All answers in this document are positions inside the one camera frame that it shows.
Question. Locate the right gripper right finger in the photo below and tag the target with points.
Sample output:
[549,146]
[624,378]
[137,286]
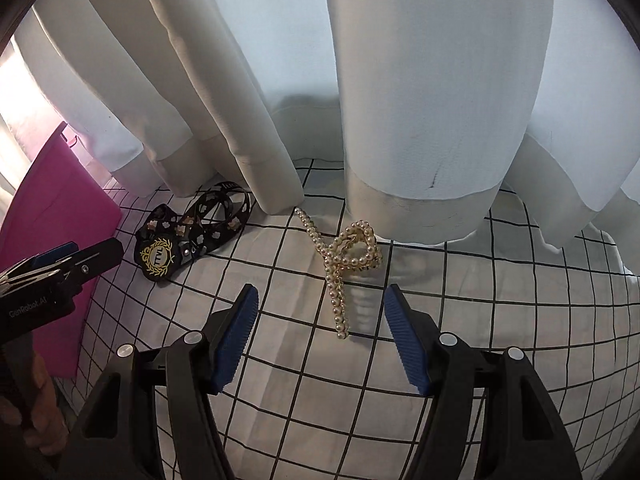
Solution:
[416,339]

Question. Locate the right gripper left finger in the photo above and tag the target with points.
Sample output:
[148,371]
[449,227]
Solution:
[227,332]

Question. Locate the pearl hair claw clip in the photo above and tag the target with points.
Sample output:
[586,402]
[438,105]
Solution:
[354,250]

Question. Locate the person's left hand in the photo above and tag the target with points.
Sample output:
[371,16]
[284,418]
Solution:
[49,433]

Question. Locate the white black grid tablecloth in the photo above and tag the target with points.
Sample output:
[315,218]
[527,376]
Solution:
[306,405]

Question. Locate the white curtain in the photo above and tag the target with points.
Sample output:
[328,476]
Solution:
[432,105]

